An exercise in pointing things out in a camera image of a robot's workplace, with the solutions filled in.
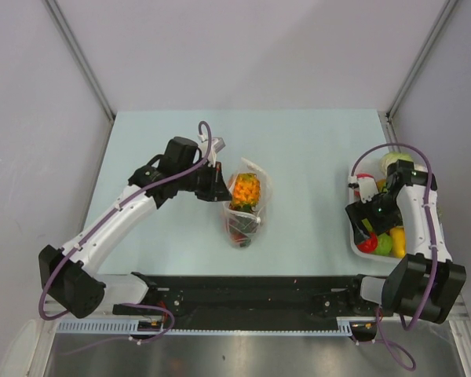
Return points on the white slotted cable duct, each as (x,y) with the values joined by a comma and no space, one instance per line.
(137,327)

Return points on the green toy cabbage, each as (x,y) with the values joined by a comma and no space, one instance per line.
(392,157)

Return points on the clear zip top bag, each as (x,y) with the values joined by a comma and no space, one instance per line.
(247,166)

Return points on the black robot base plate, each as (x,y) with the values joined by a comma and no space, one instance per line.
(251,303)

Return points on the red toy tomato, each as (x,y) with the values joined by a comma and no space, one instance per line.
(370,245)

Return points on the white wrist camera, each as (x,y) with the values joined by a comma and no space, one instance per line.
(364,185)
(216,145)

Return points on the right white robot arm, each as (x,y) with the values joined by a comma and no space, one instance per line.
(425,282)

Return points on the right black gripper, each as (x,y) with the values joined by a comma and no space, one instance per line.
(360,210)

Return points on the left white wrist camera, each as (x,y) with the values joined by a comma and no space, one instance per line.
(216,145)

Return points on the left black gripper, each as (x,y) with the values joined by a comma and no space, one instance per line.
(217,189)

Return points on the light green toy guava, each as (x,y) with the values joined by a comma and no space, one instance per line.
(385,245)

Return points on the orange toy pineapple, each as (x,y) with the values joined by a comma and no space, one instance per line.
(246,193)

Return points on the white plastic fruit basket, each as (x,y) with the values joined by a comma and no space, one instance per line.
(370,166)

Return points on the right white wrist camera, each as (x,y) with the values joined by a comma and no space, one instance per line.
(364,185)

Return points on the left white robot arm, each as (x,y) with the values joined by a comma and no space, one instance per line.
(69,273)

